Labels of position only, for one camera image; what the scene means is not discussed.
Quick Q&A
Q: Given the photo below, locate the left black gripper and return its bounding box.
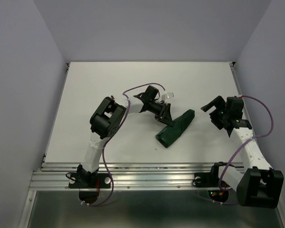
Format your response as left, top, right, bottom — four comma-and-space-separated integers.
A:
148, 100, 173, 126

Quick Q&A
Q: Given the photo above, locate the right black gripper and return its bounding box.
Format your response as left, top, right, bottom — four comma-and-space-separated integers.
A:
199, 95, 229, 129

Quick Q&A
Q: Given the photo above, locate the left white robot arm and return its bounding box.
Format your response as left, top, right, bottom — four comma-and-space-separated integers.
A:
77, 85, 173, 187

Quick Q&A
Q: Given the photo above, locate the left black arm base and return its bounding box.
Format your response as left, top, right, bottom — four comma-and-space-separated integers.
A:
66, 171, 111, 189

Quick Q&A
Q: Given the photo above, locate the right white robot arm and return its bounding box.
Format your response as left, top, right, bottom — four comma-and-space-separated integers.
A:
192, 95, 284, 209

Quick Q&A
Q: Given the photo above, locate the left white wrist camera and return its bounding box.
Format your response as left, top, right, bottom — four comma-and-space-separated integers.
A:
161, 92, 174, 101

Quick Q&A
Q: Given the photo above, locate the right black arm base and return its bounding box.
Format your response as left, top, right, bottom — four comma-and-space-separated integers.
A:
191, 161, 238, 189

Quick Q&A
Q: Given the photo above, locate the dark green cloth napkin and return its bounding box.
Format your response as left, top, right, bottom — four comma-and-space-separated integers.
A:
155, 109, 195, 148

